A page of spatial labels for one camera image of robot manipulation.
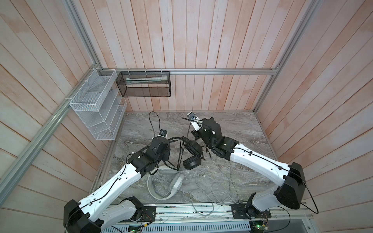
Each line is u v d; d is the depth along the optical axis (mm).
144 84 1046
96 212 388
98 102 716
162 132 652
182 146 798
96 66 882
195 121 615
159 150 546
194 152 715
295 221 763
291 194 405
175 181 757
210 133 534
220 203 763
